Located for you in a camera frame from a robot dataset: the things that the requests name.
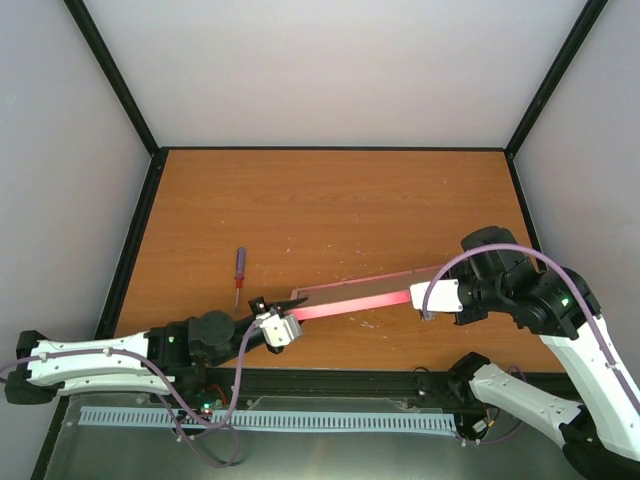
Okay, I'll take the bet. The pink picture frame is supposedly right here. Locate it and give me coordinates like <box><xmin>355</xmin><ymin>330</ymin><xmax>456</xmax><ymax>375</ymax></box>
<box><xmin>290</xmin><ymin>290</ymin><xmax>413</xmax><ymax>321</ymax></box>

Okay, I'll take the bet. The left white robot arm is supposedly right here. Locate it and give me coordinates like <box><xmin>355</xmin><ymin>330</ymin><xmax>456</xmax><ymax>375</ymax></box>
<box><xmin>4</xmin><ymin>297</ymin><xmax>304</xmax><ymax>405</ymax></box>

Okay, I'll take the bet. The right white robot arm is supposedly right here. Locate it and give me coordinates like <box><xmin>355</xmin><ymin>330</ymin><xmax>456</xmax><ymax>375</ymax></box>
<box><xmin>433</xmin><ymin>226</ymin><xmax>639</xmax><ymax>479</ymax></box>

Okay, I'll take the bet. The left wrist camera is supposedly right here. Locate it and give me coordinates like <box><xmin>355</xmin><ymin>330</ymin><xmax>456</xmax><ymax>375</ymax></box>
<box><xmin>255</xmin><ymin>309</ymin><xmax>303</xmax><ymax>354</ymax></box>

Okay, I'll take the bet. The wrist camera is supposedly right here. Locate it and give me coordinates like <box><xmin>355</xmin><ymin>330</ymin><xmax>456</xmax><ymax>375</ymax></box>
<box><xmin>255</xmin><ymin>309</ymin><xmax>303</xmax><ymax>354</ymax></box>
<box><xmin>409</xmin><ymin>279</ymin><xmax>463</xmax><ymax>321</ymax></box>

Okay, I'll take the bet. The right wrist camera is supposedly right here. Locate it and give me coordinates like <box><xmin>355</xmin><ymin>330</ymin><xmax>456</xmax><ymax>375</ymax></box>
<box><xmin>409</xmin><ymin>279</ymin><xmax>463</xmax><ymax>321</ymax></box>

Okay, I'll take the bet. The light blue cable duct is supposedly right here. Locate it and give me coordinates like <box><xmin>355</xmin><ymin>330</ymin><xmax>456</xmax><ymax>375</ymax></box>
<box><xmin>77</xmin><ymin>406</ymin><xmax>456</xmax><ymax>436</ymax></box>

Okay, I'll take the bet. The black enclosure frame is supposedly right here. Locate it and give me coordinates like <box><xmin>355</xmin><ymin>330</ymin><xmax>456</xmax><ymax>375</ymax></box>
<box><xmin>66</xmin><ymin>1</ymin><xmax>606</xmax><ymax>339</ymax></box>

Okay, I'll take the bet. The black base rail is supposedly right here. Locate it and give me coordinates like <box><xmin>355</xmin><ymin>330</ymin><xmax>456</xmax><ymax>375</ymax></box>
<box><xmin>189</xmin><ymin>365</ymin><xmax>461</xmax><ymax>401</ymax></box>

